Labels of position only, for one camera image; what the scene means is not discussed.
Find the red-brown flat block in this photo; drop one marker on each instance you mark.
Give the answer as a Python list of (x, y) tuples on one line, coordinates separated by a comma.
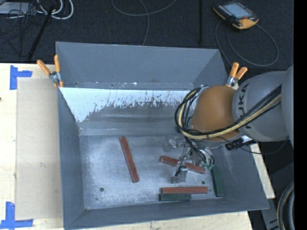
[(169, 160), (184, 190), (129, 160)]

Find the dark green flat block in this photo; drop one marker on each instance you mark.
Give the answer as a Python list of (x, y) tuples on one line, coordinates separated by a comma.
[(217, 183)]

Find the grey metal bin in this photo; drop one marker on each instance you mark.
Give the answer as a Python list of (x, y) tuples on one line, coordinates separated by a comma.
[(144, 152)]

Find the black cylinder on white bracket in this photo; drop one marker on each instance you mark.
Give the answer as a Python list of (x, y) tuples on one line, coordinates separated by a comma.
[(237, 144)]

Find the pale wood flat board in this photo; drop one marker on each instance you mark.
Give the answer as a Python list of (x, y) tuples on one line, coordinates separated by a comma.
[(36, 152)]

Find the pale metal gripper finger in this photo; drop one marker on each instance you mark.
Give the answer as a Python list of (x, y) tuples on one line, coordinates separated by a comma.
[(181, 174), (173, 144)]

